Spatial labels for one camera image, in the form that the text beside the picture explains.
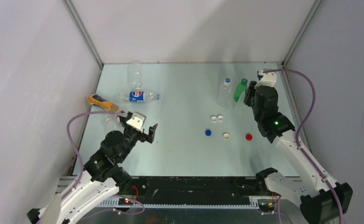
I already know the green plastic bottle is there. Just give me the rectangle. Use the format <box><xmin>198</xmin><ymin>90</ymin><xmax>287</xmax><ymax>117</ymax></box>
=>
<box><xmin>233</xmin><ymin>83</ymin><xmax>248</xmax><ymax>102</ymax></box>

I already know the green bottle cap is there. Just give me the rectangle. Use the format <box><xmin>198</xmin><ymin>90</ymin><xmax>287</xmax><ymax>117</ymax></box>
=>
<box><xmin>240</xmin><ymin>78</ymin><xmax>248</xmax><ymax>86</ymax></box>

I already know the clear ribbed plastic bottle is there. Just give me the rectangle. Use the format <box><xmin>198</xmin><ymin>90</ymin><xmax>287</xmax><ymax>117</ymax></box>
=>
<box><xmin>217</xmin><ymin>80</ymin><xmax>231</xmax><ymax>107</ymax></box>

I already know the small clear plastic bottle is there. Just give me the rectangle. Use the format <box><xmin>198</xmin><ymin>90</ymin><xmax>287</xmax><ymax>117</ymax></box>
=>
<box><xmin>234</xmin><ymin>98</ymin><xmax>249</xmax><ymax>116</ymax></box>

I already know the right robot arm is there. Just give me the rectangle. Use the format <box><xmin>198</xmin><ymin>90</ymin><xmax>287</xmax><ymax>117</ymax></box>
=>
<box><xmin>244</xmin><ymin>81</ymin><xmax>353</xmax><ymax>224</ymax></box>

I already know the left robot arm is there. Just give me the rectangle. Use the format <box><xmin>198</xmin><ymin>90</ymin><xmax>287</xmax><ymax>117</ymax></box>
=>
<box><xmin>27</xmin><ymin>118</ymin><xmax>158</xmax><ymax>224</ymax></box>

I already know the clear bottle with blue label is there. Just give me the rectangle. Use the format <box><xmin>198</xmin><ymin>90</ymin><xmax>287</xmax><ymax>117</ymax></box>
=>
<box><xmin>117</xmin><ymin>91</ymin><xmax>161</xmax><ymax>103</ymax></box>

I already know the red bottle cap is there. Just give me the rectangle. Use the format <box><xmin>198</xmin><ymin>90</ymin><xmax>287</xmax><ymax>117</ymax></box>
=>
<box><xmin>245</xmin><ymin>133</ymin><xmax>253</xmax><ymax>141</ymax></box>

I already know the orange bottle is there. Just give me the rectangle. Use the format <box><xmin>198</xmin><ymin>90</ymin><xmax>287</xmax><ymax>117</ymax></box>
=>
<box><xmin>87</xmin><ymin>94</ymin><xmax>119</xmax><ymax>112</ymax></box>

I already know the blue bottle cap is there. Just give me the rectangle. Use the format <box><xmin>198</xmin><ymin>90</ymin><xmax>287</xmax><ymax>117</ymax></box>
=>
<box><xmin>205</xmin><ymin>129</ymin><xmax>212</xmax><ymax>136</ymax></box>

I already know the clear bottle with red ring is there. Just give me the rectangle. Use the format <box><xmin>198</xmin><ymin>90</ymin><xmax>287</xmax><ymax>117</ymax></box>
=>
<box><xmin>103</xmin><ymin>114</ymin><xmax>124</xmax><ymax>131</ymax></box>

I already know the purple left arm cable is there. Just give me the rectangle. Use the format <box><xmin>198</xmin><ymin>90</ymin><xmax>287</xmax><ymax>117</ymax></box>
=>
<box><xmin>35</xmin><ymin>111</ymin><xmax>146</xmax><ymax>224</ymax></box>

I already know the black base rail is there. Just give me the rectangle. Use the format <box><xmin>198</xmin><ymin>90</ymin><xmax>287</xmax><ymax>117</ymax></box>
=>
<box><xmin>118</xmin><ymin>176</ymin><xmax>272</xmax><ymax>205</ymax></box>

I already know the white cable duct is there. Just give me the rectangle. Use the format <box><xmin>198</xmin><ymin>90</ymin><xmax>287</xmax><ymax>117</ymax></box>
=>
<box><xmin>97</xmin><ymin>197</ymin><xmax>259</xmax><ymax>209</ymax></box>

